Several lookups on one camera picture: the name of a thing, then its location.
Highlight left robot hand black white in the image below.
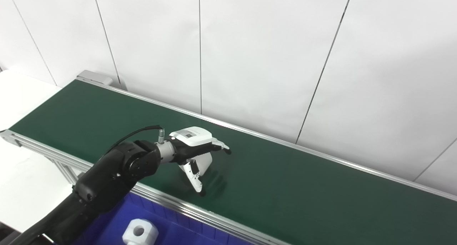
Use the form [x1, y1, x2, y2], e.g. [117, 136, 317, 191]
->
[169, 126, 232, 197]

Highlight white cylindrical plastic part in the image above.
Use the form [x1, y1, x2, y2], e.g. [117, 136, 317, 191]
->
[195, 152, 213, 175]
[122, 219, 159, 245]

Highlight blue plastic bin white parts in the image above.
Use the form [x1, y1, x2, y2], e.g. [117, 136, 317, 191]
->
[71, 191, 257, 245]

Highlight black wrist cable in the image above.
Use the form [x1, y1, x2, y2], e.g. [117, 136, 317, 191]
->
[104, 125, 166, 156]

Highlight green conveyor belt aluminium frame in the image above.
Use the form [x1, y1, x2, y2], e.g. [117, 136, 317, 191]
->
[0, 70, 457, 245]

